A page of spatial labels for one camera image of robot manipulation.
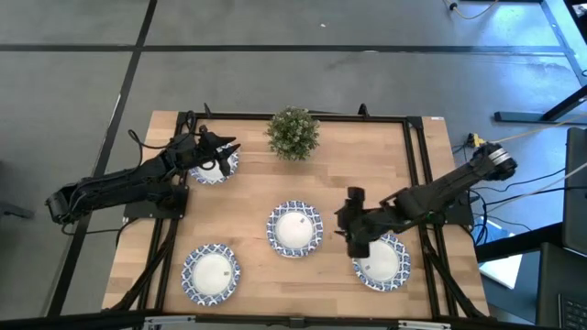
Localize potted green plant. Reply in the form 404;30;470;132
265;105;321;161

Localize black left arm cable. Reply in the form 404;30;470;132
127;128;184;169

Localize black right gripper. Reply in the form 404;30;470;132
334;186;391;259

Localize black desk frame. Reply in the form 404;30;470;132
493;0;587;124

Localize dark grey laptop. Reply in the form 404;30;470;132
535;241;587;329

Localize black aluminium table frame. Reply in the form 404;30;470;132
103;103;490;322

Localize yellow power cable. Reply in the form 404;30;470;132
490;113;587;144

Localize black table beam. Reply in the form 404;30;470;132
474;222;565;263

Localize white paper sheet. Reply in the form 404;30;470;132
479;254;524;291

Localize dark grey monitor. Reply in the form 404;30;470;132
561;126;587;256

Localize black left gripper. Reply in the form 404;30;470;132
192;124;241;178

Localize blue patterned white bowl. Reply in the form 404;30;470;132
266;200;324;259
351;231;412;293
188;142;240;186
181;243;242;307

